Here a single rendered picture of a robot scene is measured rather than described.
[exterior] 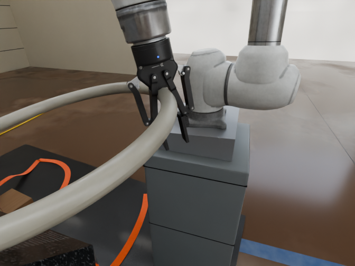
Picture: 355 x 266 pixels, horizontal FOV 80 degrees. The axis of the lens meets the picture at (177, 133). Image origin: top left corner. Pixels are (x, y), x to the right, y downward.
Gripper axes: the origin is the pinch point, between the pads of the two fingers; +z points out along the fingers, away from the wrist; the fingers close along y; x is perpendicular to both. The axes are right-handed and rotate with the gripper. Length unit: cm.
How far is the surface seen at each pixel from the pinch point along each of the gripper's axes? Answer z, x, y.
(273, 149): 124, -111, -125
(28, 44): -35, -675, 192
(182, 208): 48, -20, 0
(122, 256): 92, -45, 40
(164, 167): 26.3, -23.4, 2.3
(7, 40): -52, -655, 228
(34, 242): 23, -8, 44
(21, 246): 19.5, -5.3, 45.3
